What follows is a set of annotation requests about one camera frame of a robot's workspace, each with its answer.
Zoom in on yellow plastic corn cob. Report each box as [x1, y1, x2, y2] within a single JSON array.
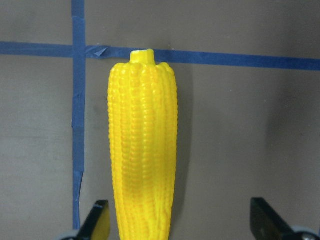
[[107, 49, 178, 240]]

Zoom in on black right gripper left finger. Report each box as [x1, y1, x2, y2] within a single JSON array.
[[76, 200, 111, 240]]

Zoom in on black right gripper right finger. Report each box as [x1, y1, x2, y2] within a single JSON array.
[[250, 197, 300, 240]]

